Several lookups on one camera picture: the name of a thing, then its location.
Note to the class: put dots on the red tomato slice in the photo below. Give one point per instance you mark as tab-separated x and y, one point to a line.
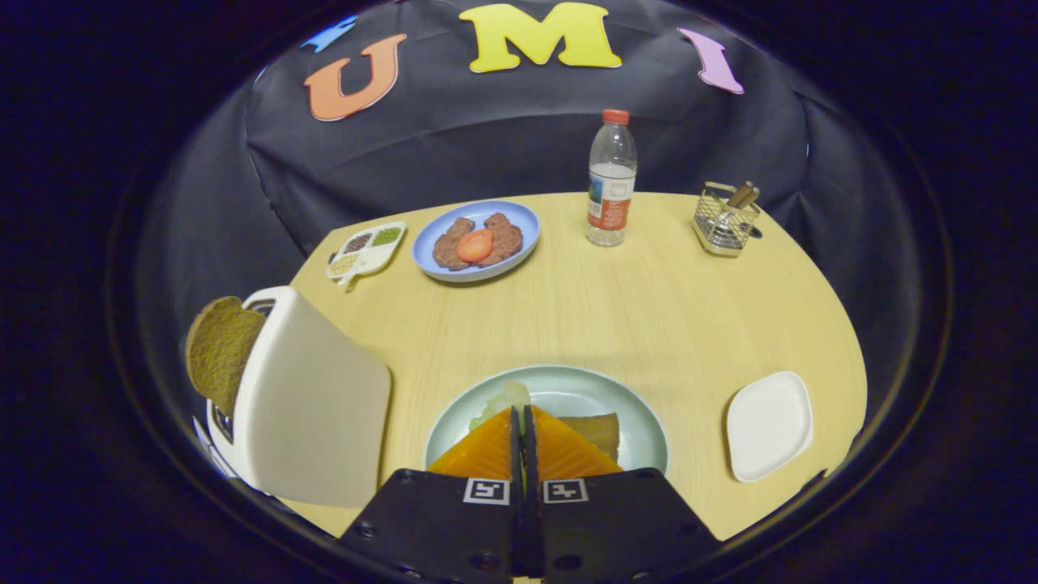
475	246

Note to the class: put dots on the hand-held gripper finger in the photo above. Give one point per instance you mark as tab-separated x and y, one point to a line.
532	462
515	462

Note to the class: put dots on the white divided seasoning tray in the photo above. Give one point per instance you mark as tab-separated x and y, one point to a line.
365	253

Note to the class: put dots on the green lettuce leaf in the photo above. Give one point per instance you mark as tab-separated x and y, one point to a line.
503	399

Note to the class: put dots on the brown toasted bread slice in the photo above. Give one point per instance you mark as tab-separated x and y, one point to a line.
596	430
220	349

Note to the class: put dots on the black backdrop cloth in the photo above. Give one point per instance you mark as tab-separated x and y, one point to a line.
486	138

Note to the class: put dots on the white square plate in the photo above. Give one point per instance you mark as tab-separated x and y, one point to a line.
769	426

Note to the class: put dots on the white toaster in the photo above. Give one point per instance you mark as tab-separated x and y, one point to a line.
316	405

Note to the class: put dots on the pale green round plate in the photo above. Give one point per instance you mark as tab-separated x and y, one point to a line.
584	393

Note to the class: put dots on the clear red-capped water bottle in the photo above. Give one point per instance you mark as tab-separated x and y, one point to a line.
611	186

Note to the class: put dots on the blue round plate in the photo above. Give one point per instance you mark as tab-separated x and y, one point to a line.
519	221

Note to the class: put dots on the brown wooden utensil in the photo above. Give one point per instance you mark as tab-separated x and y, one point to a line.
742	195

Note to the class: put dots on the brown meat patty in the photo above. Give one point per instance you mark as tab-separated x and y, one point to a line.
507	237
446	247

